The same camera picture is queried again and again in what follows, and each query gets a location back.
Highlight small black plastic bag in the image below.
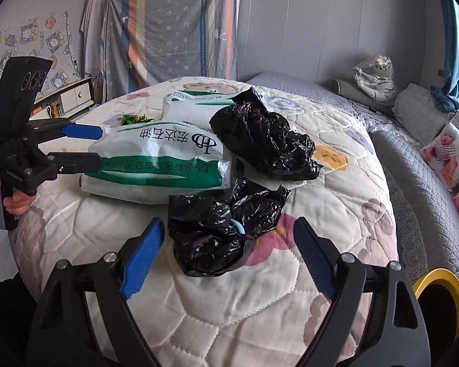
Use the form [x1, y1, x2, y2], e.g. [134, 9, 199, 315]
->
[168, 178, 291, 278]

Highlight white green printed plastic bag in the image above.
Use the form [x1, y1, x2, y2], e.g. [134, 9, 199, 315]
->
[80, 120, 238, 204]

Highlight yellow rimmed bin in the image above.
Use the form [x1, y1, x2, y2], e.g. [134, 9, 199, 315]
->
[411, 268, 459, 338]

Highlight black cable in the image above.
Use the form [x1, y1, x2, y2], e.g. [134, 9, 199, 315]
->
[347, 98, 407, 128]

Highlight blue curtain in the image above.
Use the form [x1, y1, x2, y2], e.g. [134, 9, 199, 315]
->
[430, 0, 459, 114]

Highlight grey dotted bed sheet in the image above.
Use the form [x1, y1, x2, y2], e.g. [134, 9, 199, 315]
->
[247, 71, 422, 146]

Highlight plush tiger in plastic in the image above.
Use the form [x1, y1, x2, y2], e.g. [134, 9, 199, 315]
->
[353, 54, 401, 102]

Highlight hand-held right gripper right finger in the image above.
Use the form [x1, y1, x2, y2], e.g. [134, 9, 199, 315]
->
[293, 216, 433, 367]

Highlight grey wedge pillow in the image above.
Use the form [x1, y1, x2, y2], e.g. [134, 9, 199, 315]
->
[334, 79, 399, 117]

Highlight cartoon wall poster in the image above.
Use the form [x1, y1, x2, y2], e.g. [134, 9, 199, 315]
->
[0, 11, 82, 123]

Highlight striped grey hanging sheet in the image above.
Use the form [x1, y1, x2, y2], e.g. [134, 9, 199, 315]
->
[101, 0, 240, 102]

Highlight green leaf scraps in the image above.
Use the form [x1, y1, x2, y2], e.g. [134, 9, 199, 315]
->
[118, 113, 154, 126]

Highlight grey quilted blanket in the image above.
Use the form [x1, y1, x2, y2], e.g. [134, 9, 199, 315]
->
[369, 130, 459, 299]

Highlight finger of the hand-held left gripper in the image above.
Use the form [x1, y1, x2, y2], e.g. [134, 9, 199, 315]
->
[34, 152, 102, 177]
[26, 119, 103, 141]

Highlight cream cartoon quilted blanket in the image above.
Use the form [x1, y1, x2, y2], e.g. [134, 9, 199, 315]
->
[8, 76, 399, 367]

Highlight person's left hand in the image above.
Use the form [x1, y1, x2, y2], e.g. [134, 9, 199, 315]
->
[0, 167, 34, 217]

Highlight white hanging cloth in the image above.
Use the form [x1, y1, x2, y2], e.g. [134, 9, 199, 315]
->
[80, 0, 114, 104]

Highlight white cabinet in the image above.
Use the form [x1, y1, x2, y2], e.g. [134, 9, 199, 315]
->
[31, 76, 97, 120]

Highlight large black plastic bag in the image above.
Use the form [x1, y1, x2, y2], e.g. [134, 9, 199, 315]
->
[210, 88, 324, 181]

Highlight grey fuzzy cushion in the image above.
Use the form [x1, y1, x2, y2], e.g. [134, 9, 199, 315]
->
[393, 83, 450, 146]

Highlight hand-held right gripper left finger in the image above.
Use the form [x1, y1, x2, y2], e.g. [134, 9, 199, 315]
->
[26, 217, 166, 367]

